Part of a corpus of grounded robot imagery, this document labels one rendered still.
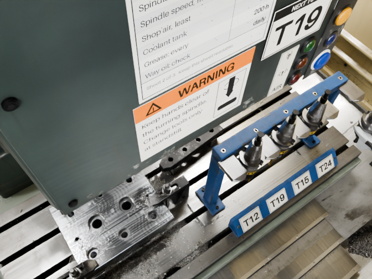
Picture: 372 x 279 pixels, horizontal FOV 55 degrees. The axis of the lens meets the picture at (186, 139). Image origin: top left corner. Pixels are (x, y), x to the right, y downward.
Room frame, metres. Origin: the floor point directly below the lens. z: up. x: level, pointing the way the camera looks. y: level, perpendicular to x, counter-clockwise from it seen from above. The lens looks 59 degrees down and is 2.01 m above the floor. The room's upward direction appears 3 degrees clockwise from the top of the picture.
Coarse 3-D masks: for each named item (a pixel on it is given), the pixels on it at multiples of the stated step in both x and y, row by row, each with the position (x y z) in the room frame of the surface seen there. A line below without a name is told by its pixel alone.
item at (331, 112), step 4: (312, 104) 0.62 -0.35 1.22; (328, 104) 0.63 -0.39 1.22; (328, 108) 0.61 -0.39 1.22; (332, 108) 0.61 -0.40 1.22; (336, 108) 0.61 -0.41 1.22; (324, 112) 0.60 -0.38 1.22; (328, 112) 0.60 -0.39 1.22; (332, 112) 0.60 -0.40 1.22; (336, 112) 0.60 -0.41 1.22; (328, 116) 0.58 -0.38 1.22; (332, 116) 0.59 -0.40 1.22; (336, 116) 0.59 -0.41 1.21
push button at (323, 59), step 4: (328, 52) 0.39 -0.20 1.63; (320, 56) 0.38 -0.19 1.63; (324, 56) 0.38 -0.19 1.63; (328, 56) 0.39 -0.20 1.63; (320, 60) 0.38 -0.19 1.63; (324, 60) 0.38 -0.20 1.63; (316, 64) 0.38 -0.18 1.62; (320, 64) 0.38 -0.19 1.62; (324, 64) 0.39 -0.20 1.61; (316, 68) 0.38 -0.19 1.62; (320, 68) 0.38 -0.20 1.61
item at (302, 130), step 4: (300, 120) 0.57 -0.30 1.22; (296, 124) 0.55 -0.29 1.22; (300, 124) 0.55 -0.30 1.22; (304, 124) 0.55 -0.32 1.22; (296, 128) 0.54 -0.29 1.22; (300, 128) 0.54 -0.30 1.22; (304, 128) 0.54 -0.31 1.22; (308, 128) 0.54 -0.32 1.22; (296, 132) 0.53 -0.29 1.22; (300, 132) 0.53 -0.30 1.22; (304, 132) 0.53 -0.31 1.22; (308, 132) 0.53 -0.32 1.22; (300, 136) 0.52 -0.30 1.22; (304, 136) 0.52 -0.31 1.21; (308, 136) 0.52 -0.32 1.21
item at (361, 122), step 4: (368, 112) 0.60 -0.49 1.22; (364, 116) 0.58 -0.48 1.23; (360, 120) 0.58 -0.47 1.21; (364, 120) 0.57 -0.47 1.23; (360, 124) 0.57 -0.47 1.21; (364, 124) 0.56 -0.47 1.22; (368, 124) 0.56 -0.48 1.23; (364, 128) 0.56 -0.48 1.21; (368, 128) 0.55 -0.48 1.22; (368, 132) 0.55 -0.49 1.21
